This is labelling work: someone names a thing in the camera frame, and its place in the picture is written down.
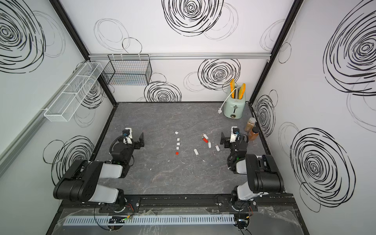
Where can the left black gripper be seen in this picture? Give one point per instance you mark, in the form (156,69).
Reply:
(138,143)

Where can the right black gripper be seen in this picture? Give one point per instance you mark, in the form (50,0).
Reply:
(226,139)

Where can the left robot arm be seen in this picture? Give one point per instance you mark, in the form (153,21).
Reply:
(80,183)

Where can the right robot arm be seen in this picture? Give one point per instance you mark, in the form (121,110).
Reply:
(263,176)

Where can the spice jar black lid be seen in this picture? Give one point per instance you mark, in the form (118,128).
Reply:
(253,133)

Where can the spice jar silver lid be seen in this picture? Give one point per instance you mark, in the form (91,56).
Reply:
(250,124)

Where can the mint green toaster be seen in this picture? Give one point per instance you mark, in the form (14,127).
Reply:
(234,106)

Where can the white mesh shelf basket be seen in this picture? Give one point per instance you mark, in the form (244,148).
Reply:
(74,92)

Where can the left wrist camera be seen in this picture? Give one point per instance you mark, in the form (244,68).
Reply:
(127,136)

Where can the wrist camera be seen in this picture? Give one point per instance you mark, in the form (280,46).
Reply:
(235,131)
(127,136)

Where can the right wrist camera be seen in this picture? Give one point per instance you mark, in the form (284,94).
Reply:
(235,131)

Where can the black wire basket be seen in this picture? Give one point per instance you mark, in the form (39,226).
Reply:
(128,70)

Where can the grey slotted cable duct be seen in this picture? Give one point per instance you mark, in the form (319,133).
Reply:
(105,220)

